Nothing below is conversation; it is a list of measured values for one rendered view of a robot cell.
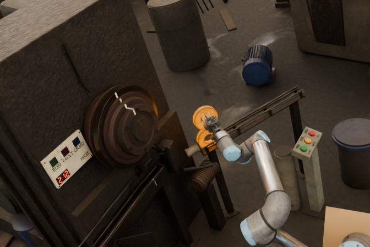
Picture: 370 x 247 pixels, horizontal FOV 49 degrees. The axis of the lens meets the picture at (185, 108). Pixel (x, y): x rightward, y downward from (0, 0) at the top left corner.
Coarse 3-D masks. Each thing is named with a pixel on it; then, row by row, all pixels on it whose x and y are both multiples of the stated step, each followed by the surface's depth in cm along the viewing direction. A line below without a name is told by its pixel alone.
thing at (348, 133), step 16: (336, 128) 280; (352, 128) 275; (368, 128) 271; (336, 144) 272; (352, 144) 263; (368, 144) 260; (352, 160) 272; (368, 160) 270; (352, 176) 281; (368, 176) 277
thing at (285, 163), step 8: (280, 152) 262; (288, 152) 260; (280, 160) 261; (288, 160) 260; (280, 168) 266; (288, 168) 264; (280, 176) 271; (288, 176) 267; (296, 176) 272; (288, 184) 272; (296, 184) 274; (288, 192) 276; (296, 192) 277; (296, 200) 280; (296, 208) 284
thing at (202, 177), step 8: (208, 160) 274; (208, 168) 268; (216, 168) 272; (192, 176) 266; (200, 176) 264; (208, 176) 266; (192, 184) 267; (200, 184) 262; (208, 184) 266; (200, 192) 273; (208, 192) 269; (200, 200) 280; (208, 200) 274; (216, 200) 279; (208, 208) 281; (216, 208) 281; (208, 216) 287; (216, 216) 282; (216, 224) 288; (224, 224) 292
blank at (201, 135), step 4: (200, 132) 261; (204, 132) 261; (200, 136) 261; (204, 136) 262; (200, 140) 262; (204, 140) 267; (208, 140) 268; (212, 140) 266; (200, 144) 264; (204, 144) 265; (212, 144) 267
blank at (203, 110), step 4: (200, 108) 245; (204, 108) 244; (208, 108) 245; (212, 108) 246; (196, 112) 245; (200, 112) 244; (204, 112) 245; (212, 112) 247; (216, 112) 248; (196, 116) 244; (200, 116) 246; (216, 116) 250; (196, 120) 246; (200, 120) 247; (196, 124) 247; (200, 124) 248; (200, 128) 249
